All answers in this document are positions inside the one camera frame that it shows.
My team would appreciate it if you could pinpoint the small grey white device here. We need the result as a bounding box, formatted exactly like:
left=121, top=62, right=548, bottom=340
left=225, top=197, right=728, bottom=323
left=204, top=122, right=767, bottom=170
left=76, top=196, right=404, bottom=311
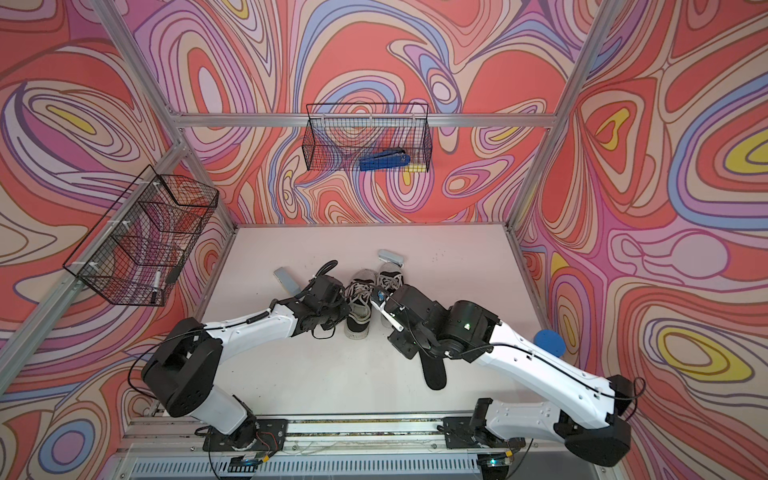
left=378, top=249, right=405, bottom=266

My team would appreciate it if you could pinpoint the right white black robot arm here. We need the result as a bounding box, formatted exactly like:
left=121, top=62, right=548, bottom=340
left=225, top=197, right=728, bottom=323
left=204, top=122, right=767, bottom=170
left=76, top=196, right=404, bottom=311
left=371, top=285, right=638, bottom=467

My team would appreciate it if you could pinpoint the black shoe insole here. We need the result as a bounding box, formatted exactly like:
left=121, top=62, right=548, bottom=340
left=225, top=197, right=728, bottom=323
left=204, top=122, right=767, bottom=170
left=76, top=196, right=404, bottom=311
left=419, top=351, right=447, bottom=391

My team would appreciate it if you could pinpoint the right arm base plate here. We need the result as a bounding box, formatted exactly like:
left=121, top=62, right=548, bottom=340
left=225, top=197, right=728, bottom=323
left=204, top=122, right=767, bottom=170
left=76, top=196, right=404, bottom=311
left=437, top=416, right=528, bottom=452

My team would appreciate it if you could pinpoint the blue tool in basket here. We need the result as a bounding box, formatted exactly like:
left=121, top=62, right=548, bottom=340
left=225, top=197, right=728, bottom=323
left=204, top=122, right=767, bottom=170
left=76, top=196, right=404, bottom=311
left=358, top=148, right=411, bottom=171

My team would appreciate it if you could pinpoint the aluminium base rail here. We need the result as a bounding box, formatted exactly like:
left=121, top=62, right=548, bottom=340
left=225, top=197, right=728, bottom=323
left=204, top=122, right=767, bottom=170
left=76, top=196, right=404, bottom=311
left=122, top=411, right=607, bottom=457

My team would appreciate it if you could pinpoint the black wire basket back wall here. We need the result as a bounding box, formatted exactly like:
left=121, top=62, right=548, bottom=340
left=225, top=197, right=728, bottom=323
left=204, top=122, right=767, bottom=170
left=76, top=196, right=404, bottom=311
left=302, top=101, right=433, bottom=172

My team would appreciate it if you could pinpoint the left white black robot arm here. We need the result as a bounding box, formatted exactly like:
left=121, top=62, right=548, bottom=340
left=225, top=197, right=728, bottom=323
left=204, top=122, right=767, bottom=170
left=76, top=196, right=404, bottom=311
left=141, top=274, right=350, bottom=452

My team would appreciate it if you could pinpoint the black wire basket wall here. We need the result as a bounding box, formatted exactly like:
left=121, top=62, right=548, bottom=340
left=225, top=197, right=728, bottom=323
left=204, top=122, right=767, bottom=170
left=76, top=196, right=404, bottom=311
left=302, top=101, right=433, bottom=172
left=63, top=166, right=219, bottom=307

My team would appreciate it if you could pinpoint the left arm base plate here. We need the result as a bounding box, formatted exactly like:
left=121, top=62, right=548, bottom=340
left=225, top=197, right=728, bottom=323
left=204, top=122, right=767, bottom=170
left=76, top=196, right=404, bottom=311
left=203, top=418, right=288, bottom=453

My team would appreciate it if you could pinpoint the black wire basket left wall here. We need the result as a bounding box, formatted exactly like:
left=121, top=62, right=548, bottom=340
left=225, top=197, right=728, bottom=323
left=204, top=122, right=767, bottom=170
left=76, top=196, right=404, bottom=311
left=63, top=166, right=219, bottom=307

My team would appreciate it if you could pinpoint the yellow item in basket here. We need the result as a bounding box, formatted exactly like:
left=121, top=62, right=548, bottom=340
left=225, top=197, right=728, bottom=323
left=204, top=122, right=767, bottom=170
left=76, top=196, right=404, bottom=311
left=404, top=164, right=428, bottom=173

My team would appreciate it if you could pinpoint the black white sneaker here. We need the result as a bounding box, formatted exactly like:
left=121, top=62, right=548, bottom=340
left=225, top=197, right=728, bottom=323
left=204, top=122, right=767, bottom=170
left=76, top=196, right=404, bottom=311
left=344, top=269, right=377, bottom=340
left=373, top=262, right=404, bottom=307

